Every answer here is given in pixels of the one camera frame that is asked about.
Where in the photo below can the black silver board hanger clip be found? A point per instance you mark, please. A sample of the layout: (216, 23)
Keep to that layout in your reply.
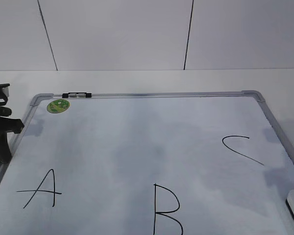
(76, 95)

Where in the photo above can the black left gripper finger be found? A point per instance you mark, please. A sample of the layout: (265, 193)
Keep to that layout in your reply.
(12, 125)
(5, 153)

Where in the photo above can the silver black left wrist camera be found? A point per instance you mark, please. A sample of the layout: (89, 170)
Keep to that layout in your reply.
(4, 91)

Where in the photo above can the white whiteboard with aluminium frame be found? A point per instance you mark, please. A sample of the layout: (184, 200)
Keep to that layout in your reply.
(149, 164)

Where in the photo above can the green round magnet sticker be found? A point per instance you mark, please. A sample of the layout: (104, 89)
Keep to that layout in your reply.
(58, 106)

